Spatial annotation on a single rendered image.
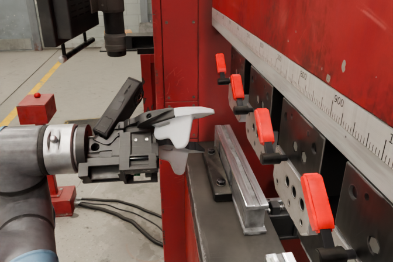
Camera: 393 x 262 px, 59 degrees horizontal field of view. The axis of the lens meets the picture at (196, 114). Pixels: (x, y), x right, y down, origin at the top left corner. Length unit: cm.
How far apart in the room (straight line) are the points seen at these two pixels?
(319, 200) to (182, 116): 21
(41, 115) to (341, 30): 197
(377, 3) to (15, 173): 49
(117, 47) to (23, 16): 592
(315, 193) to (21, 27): 749
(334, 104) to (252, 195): 59
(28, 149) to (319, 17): 42
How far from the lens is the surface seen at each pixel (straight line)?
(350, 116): 40
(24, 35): 775
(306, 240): 63
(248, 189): 99
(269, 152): 56
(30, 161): 54
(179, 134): 48
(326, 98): 44
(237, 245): 96
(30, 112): 223
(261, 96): 69
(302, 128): 51
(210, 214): 104
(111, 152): 53
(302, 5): 51
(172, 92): 133
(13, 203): 59
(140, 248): 222
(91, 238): 235
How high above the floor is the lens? 153
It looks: 23 degrees down
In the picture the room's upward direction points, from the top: straight up
